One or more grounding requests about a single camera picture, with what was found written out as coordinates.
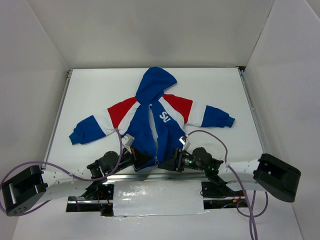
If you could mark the white cover plate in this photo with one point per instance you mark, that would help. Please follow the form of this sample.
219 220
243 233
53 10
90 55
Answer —
157 198

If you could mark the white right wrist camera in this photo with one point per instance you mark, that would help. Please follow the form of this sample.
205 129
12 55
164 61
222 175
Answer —
185 143

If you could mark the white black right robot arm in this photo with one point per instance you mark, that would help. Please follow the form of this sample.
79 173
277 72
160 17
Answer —
266 174

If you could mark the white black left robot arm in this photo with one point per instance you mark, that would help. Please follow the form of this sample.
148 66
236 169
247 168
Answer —
33 185

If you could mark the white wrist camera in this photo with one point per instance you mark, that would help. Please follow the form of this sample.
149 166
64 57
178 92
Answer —
127 140
185 143

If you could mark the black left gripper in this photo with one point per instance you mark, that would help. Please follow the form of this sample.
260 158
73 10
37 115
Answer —
136 156

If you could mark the blue white red hooded jacket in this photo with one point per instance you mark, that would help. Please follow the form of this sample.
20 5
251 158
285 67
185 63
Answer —
155 119

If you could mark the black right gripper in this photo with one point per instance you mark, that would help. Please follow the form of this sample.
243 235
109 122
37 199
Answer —
178 160

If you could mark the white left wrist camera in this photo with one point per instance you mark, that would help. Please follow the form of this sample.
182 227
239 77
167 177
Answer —
127 140

